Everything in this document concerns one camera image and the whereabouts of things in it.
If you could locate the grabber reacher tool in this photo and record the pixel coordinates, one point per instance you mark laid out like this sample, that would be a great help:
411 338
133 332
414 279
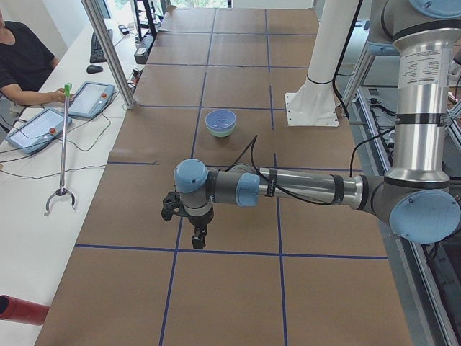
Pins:
62 190

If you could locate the blue bowl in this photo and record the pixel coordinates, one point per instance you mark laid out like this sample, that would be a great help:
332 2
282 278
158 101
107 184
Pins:
220 120

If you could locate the near teach pendant tablet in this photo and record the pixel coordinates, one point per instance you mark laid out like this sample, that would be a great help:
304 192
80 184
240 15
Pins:
38 132

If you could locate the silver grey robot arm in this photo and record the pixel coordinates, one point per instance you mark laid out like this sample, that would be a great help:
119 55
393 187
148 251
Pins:
413 196

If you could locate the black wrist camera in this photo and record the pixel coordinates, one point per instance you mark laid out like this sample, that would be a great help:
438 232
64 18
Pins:
171 206

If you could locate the far teach pendant tablet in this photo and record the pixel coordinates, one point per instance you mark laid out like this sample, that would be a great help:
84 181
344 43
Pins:
90 100

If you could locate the green bowl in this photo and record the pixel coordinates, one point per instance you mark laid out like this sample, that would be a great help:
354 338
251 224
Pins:
220 133

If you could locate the teach pendant tablet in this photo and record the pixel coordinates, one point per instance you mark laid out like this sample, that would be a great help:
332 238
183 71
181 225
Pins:
38 132
90 100

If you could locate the aluminium frame post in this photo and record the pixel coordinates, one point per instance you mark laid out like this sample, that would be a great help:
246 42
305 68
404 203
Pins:
97 21

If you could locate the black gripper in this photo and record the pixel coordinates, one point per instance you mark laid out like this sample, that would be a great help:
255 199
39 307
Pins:
199 220

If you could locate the black computer mouse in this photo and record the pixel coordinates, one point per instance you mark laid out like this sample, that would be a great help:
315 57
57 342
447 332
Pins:
94 69

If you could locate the person in black shirt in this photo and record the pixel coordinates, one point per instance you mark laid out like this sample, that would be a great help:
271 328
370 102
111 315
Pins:
26 64

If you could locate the red cylinder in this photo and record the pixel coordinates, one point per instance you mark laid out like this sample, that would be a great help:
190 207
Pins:
22 311

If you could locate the person's hand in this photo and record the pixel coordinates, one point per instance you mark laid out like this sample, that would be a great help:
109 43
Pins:
58 95

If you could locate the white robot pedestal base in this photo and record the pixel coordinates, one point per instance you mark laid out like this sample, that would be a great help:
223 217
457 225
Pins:
314 104

